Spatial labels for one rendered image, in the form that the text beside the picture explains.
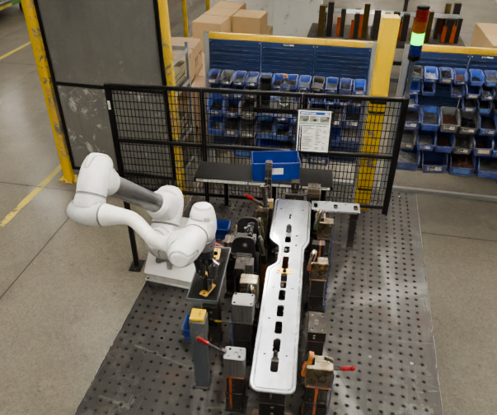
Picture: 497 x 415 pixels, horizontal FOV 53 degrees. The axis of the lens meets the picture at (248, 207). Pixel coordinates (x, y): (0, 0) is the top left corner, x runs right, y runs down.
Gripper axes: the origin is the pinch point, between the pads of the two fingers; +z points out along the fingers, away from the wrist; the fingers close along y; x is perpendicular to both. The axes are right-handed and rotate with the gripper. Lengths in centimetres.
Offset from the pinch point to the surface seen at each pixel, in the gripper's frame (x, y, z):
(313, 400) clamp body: -9, 56, 35
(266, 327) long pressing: 5.6, 26.6, 20.1
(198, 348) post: -17.1, 4.6, 22.7
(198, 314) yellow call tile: -14.2, 4.1, 4.1
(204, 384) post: -17, 6, 48
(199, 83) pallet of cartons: 301, -198, 47
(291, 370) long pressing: -10, 46, 20
